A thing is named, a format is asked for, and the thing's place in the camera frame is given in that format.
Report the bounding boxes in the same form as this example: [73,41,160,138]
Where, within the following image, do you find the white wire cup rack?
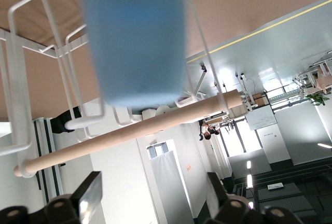
[0,0,247,178]

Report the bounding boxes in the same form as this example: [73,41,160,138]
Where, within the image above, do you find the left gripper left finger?
[0,171,103,224]

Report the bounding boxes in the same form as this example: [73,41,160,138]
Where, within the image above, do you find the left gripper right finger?
[204,172,305,224]

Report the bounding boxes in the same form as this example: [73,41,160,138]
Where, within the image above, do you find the cardboard boxes stack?
[248,92,268,107]

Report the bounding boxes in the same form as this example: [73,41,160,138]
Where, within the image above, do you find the green potted plant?
[304,88,330,107]

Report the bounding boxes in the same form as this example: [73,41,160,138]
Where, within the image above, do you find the blue plastic cup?
[78,0,188,107]

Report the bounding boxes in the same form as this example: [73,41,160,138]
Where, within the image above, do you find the person with black hair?
[198,119,222,142]

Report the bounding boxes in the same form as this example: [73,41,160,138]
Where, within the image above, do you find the wooden rack rod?
[13,89,240,178]

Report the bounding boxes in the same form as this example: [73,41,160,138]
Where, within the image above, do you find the whiteboard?
[244,104,279,132]

